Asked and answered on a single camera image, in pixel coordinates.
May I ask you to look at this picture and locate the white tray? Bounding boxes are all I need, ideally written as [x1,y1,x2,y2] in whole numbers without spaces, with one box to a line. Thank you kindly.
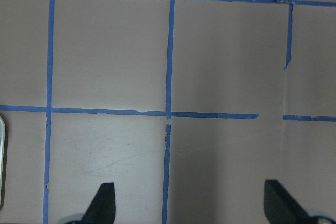
[0,118,6,209]

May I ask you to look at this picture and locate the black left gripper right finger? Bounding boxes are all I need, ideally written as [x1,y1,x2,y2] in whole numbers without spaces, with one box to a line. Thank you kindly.
[264,179,315,224]

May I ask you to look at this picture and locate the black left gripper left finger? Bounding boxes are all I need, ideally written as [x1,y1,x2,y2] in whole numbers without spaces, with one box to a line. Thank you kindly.
[81,182,116,224]

